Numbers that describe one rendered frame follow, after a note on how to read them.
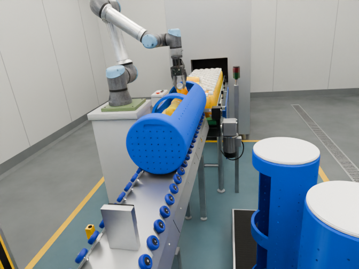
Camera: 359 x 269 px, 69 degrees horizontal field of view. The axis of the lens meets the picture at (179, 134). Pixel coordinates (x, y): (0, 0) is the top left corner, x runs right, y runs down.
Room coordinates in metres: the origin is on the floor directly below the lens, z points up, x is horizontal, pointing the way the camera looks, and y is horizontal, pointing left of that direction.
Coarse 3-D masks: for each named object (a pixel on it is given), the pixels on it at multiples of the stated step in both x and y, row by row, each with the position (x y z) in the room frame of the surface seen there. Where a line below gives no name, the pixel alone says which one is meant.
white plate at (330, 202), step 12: (312, 192) 0.72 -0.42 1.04; (324, 192) 0.71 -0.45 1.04; (336, 192) 0.70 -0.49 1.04; (348, 192) 0.70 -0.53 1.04; (312, 204) 0.65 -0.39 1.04; (324, 204) 0.65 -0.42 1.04; (336, 204) 0.64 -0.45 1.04; (348, 204) 0.64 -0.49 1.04; (324, 216) 0.60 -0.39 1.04; (336, 216) 0.59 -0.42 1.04; (348, 216) 0.59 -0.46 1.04; (336, 228) 0.55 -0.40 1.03; (348, 228) 0.54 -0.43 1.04
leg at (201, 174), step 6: (198, 168) 1.87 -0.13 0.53; (198, 174) 1.87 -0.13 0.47; (204, 174) 1.90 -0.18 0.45; (198, 180) 1.87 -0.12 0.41; (204, 180) 1.88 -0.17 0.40; (204, 186) 1.86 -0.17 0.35; (204, 192) 1.86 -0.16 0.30; (204, 198) 1.86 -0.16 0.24; (204, 204) 1.86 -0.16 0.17; (204, 210) 1.86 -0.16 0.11; (204, 216) 1.86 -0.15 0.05
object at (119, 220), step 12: (108, 204) 0.69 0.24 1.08; (120, 204) 0.69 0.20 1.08; (132, 204) 0.68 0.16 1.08; (108, 216) 0.66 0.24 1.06; (120, 216) 0.65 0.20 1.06; (132, 216) 0.65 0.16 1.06; (108, 228) 0.66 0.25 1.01; (120, 228) 0.65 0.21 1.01; (132, 228) 0.64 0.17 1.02; (108, 240) 0.66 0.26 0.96; (120, 240) 0.65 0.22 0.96; (132, 240) 0.65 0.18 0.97
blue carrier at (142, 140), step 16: (176, 96) 1.46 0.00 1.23; (192, 96) 1.56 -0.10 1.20; (160, 112) 1.67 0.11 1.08; (176, 112) 1.20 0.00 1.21; (192, 112) 1.35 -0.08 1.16; (144, 128) 1.09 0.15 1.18; (160, 128) 1.07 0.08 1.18; (176, 128) 1.05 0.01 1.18; (192, 128) 1.23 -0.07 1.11; (128, 144) 1.10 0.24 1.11; (144, 144) 1.09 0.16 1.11; (160, 144) 1.07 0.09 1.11; (176, 144) 1.05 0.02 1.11; (144, 160) 1.09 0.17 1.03; (160, 160) 1.07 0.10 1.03; (176, 160) 1.05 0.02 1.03
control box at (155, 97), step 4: (160, 92) 2.22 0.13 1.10; (164, 92) 2.21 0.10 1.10; (152, 96) 2.15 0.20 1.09; (156, 96) 2.14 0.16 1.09; (160, 96) 2.13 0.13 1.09; (152, 100) 2.15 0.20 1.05; (156, 100) 2.14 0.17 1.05; (164, 100) 2.17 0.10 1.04; (152, 104) 2.15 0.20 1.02; (160, 104) 2.13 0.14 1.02
